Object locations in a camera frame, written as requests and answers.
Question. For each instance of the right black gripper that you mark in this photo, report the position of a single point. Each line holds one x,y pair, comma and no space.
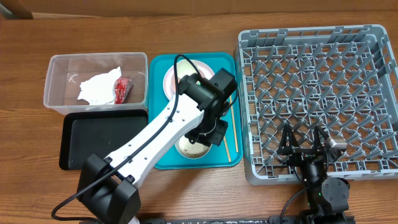
301,155

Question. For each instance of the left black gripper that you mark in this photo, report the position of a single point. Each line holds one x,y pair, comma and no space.
216,137

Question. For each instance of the red snack wrapper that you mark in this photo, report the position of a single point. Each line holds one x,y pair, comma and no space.
121,89

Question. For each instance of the white napkin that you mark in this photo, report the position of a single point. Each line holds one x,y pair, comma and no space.
99,89

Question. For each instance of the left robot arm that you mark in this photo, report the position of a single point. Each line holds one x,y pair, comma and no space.
109,186

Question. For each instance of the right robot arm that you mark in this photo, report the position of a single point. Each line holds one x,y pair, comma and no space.
327,196

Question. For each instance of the grey dishwasher rack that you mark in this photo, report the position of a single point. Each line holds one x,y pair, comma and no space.
342,78

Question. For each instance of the left wooden chopstick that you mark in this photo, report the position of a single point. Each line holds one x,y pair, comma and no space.
227,149

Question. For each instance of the teal serving tray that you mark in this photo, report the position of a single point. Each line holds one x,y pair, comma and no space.
157,100

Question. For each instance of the pink round plate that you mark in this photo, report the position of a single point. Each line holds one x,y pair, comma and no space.
169,79

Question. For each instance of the pink cup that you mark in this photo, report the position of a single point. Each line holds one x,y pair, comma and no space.
184,67

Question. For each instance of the black plastic tray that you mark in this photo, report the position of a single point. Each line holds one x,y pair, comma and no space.
99,132

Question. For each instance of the clear plastic bin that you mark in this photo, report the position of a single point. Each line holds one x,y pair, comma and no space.
66,72

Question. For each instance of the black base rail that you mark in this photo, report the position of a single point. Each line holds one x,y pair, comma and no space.
270,220

